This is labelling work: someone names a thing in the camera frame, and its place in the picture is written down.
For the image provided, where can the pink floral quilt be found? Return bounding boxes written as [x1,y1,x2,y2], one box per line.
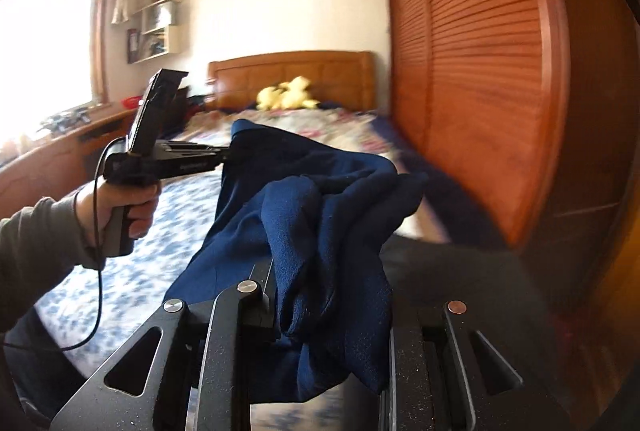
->
[182,106,386,152]

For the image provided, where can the person's left forearm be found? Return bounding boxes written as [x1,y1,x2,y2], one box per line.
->
[0,196,108,337]

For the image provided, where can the person's dark trousers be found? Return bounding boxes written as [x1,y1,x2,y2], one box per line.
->
[0,311,106,431]

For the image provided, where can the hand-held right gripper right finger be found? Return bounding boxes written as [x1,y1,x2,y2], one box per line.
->
[379,302,572,431]

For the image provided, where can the wooden louvred wardrobe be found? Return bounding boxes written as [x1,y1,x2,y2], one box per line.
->
[382,0,573,252]

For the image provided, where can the wooden desk with cabinets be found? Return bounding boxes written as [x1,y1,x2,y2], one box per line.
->
[0,103,176,222]

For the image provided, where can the wooden door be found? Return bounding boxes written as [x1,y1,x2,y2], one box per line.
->
[565,0,638,312]

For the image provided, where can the navy blue suit jacket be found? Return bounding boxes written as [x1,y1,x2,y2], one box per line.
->
[167,118,431,404]

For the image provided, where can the window with wooden frame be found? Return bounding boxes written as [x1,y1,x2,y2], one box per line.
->
[0,0,113,156]

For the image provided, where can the bed with blue floral sheet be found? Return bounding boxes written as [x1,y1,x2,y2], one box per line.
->
[32,131,451,431]

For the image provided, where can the black cable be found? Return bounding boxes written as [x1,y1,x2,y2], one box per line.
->
[2,137,128,353]

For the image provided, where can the wooden headboard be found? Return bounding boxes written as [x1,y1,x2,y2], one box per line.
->
[207,51,377,114]

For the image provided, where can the person's left hand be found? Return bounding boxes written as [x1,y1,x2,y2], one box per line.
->
[75,177,162,262]

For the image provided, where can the yellow plush toy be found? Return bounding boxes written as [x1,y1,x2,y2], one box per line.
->
[256,76,321,112]

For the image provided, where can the black devices on desk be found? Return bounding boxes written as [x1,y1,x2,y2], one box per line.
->
[40,108,91,132]

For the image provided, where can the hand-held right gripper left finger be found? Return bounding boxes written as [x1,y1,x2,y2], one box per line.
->
[50,261,280,431]

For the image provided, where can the white wall shelf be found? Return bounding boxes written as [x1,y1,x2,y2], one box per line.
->
[126,0,182,64]

